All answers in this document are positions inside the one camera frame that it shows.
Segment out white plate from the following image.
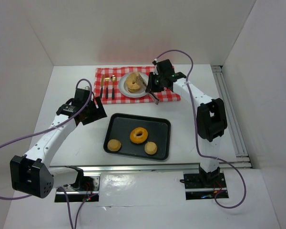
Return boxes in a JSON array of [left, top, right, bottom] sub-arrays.
[[118, 73, 147, 98]]

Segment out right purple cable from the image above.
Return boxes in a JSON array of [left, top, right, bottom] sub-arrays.
[[153, 49, 247, 209]]

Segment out gold spoon black handle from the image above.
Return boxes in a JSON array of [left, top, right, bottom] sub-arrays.
[[110, 75, 117, 100]]

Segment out purple cable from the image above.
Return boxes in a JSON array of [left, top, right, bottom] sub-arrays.
[[153, 49, 247, 209], [0, 78, 93, 229]]

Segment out small round bun right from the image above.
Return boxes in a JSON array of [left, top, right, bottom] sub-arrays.
[[144, 142, 158, 155]]

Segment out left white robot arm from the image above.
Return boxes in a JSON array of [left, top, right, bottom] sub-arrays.
[[10, 88, 107, 198]]

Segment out gold fork black handle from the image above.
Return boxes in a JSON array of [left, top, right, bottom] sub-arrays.
[[105, 74, 110, 99]]

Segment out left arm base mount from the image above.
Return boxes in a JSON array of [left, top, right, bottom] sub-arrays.
[[62, 172, 101, 203]]

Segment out small round bun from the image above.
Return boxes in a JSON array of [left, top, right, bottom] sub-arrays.
[[144, 142, 158, 155], [107, 139, 122, 152]]

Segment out gold knife black handle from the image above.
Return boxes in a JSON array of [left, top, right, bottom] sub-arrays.
[[100, 74, 104, 98]]

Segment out orange glazed donut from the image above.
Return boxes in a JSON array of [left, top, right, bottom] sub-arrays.
[[130, 127, 148, 144]]

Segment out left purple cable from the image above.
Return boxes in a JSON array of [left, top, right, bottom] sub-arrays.
[[0, 78, 93, 229]]

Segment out large pale bagel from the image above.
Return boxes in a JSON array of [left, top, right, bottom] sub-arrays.
[[125, 72, 140, 90]]

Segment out speckled bread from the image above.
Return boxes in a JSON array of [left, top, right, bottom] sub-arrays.
[[125, 72, 145, 93]]

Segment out aluminium rail front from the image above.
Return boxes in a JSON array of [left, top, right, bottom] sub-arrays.
[[47, 162, 239, 173]]

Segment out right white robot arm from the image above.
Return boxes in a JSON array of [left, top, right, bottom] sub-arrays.
[[146, 59, 227, 185]]

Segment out red checkered cloth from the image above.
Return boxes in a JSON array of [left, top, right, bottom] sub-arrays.
[[92, 65, 183, 105]]

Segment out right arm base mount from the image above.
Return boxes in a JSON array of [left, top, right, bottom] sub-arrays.
[[180, 173, 229, 200]]

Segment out aluminium rails right side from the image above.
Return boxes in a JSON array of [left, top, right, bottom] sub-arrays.
[[211, 65, 252, 169]]

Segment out black baking tray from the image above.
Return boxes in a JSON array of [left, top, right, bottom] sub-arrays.
[[103, 113, 171, 161]]

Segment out small round bun left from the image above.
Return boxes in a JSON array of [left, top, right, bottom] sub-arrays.
[[107, 139, 122, 152]]

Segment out metal tongs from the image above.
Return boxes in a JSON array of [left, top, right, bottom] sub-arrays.
[[136, 76, 160, 105]]

